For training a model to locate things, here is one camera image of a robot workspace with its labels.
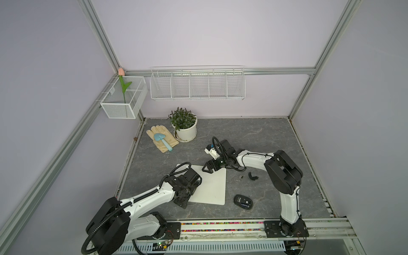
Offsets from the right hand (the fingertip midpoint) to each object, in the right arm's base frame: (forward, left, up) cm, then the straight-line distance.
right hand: (206, 167), depth 92 cm
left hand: (-15, +6, 0) cm, 16 cm away
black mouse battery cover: (-6, -27, -3) cm, 28 cm away
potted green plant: (+21, +13, +15) cm, 29 cm away
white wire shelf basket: (+49, +5, +24) cm, 55 cm away
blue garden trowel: (+23, +32, -1) cm, 40 cm away
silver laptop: (-13, -4, -1) cm, 13 cm away
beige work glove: (+23, +26, -2) cm, 35 cm away
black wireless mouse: (-20, -19, 0) cm, 27 cm away
